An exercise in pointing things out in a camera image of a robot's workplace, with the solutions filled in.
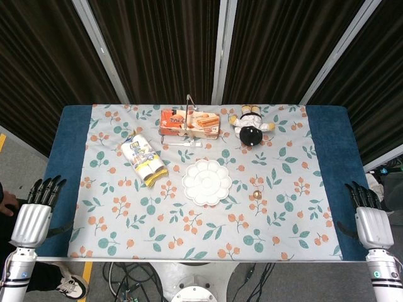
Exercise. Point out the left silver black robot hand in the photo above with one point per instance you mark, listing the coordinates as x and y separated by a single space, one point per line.
30 223

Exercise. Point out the bystander bare hand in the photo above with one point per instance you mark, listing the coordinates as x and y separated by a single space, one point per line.
7 203

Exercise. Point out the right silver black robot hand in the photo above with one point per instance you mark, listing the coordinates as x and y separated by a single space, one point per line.
374 226

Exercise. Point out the small golden bell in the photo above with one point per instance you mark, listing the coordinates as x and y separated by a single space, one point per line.
257 195

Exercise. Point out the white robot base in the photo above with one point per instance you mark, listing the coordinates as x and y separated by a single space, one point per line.
192 278

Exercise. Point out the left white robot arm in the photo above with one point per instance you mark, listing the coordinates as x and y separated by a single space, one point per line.
17 273

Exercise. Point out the bystander dark clothing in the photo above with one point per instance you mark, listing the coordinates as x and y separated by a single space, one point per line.
44 277

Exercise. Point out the white and black sneaker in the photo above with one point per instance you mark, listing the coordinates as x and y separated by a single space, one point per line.
74 286

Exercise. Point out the blue table cover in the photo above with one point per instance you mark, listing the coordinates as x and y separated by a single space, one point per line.
70 148

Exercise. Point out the white rolls plastic pack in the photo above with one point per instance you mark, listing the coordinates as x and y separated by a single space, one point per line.
141 157

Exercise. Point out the dark brown curtain panel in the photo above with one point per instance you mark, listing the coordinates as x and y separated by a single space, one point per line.
381 88
274 47
163 47
41 69

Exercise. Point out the plush doll with black head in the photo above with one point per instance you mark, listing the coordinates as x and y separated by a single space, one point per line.
250 133

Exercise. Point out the floral print tablecloth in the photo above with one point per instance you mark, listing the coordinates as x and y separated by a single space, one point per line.
204 229

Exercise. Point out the white flower-shaped paint palette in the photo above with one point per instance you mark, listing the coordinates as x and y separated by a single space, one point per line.
206 182

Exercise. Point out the orange wafer biscuit box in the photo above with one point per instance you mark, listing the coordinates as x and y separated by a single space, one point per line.
173 122

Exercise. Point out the aluminium partition base rail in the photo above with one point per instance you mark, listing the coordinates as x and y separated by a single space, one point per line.
382 162
22 140

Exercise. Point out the aluminium partition post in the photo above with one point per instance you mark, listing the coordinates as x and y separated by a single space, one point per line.
222 53
104 53
340 53

